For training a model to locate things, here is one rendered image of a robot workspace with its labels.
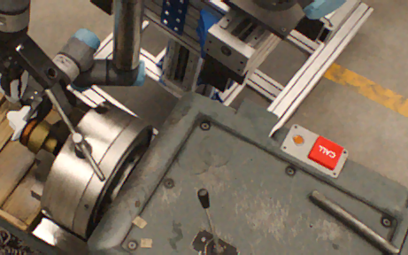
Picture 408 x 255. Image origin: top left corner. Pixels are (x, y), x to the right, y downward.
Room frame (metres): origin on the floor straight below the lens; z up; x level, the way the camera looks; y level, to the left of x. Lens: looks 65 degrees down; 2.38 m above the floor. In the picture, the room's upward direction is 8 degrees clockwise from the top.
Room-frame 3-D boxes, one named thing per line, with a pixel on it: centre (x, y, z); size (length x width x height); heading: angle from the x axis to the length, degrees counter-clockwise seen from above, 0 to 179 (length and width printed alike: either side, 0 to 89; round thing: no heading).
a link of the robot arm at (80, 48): (0.90, 0.20, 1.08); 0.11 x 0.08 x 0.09; 156
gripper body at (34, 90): (0.75, 0.27, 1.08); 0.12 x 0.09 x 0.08; 156
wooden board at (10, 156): (0.66, 0.34, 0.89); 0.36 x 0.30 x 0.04; 157
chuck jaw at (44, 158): (0.51, 0.21, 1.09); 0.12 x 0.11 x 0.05; 157
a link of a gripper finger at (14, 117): (0.66, 0.31, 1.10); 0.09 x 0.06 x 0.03; 156
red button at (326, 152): (0.60, -0.39, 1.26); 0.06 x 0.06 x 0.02; 67
